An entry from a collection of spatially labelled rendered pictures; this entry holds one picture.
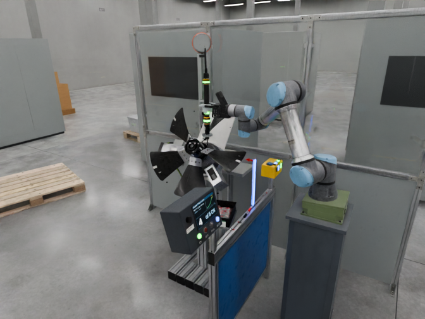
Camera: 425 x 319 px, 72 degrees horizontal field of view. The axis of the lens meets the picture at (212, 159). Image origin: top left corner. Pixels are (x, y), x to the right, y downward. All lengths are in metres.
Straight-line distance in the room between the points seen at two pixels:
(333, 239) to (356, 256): 1.17
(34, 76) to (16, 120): 0.99
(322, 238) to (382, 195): 0.96
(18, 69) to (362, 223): 6.53
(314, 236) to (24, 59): 6.55
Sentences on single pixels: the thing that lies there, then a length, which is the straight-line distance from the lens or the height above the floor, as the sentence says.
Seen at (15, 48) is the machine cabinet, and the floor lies 1.86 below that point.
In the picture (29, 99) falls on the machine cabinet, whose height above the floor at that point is 0.89.
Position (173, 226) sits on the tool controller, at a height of 1.18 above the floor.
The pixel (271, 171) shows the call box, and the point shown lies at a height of 1.03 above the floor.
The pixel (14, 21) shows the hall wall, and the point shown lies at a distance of 14.71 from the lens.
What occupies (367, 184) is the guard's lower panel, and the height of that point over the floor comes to 0.87.
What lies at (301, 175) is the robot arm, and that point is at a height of 1.27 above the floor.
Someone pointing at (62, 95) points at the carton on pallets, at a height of 0.56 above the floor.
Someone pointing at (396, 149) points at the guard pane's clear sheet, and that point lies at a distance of 2.43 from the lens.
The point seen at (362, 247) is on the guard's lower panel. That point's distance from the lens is 2.78.
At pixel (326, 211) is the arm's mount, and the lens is 1.65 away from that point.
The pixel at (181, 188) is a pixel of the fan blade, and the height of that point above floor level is 0.99.
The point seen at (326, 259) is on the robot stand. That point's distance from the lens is 1.75.
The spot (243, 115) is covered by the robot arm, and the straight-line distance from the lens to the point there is 1.79.
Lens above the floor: 1.86
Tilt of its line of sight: 21 degrees down
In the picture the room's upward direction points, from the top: 1 degrees counter-clockwise
